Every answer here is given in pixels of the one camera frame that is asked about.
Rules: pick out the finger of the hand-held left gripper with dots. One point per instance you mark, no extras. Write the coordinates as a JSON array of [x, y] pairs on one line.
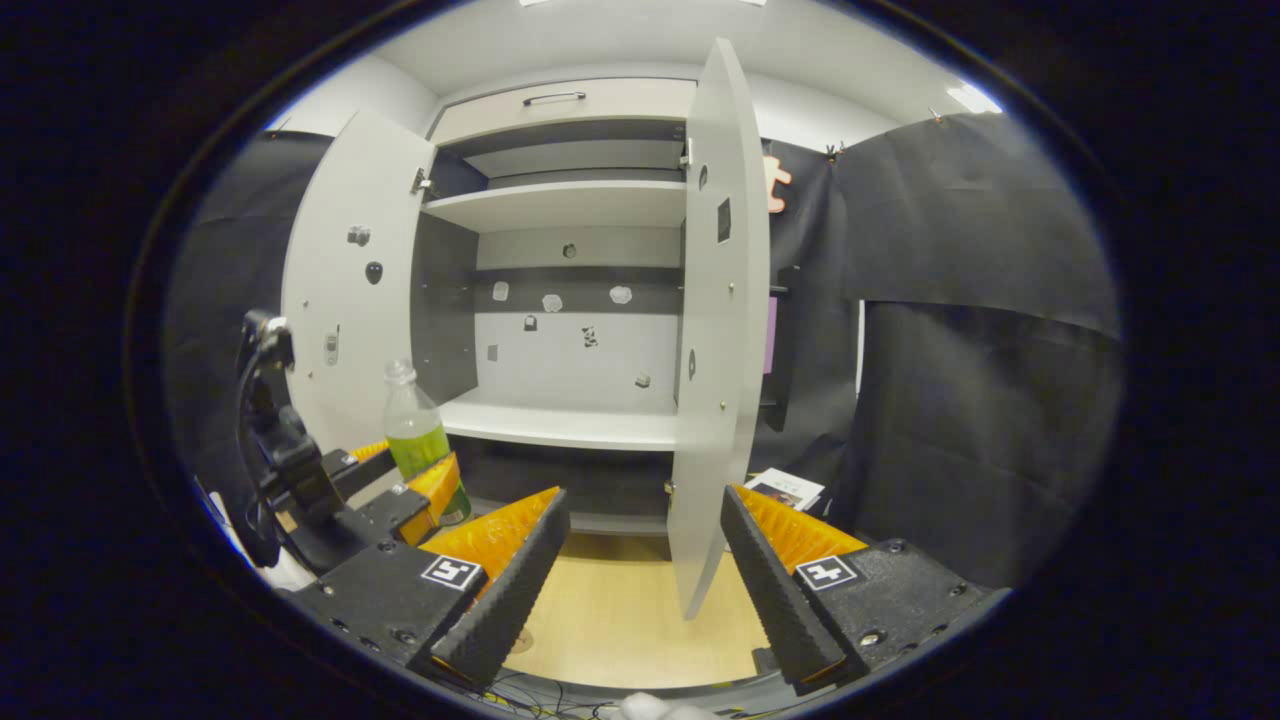
[[365, 465], [435, 495]]

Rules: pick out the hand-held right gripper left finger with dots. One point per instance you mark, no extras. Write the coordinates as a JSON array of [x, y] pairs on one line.
[[510, 600]]

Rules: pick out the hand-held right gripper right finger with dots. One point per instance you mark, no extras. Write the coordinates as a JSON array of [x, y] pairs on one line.
[[780, 600]]

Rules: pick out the clear bottle with green label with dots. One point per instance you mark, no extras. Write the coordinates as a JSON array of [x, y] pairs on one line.
[[410, 420]]

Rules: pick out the white cabinet door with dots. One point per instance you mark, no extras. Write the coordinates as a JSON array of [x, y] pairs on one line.
[[715, 400], [350, 400]]

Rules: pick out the white cabinet with grey interior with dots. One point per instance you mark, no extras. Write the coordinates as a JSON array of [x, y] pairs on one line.
[[570, 425]]

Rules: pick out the white printed booklet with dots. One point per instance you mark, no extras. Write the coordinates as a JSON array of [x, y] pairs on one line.
[[790, 488]]

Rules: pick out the black backdrop cloth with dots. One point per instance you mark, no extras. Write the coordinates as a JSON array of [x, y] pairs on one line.
[[220, 260], [980, 420]]

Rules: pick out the large ceiling light panel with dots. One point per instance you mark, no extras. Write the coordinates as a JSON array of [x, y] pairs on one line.
[[640, 3]]

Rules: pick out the small ceiling light panel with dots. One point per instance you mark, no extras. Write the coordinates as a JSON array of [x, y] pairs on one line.
[[975, 98]]

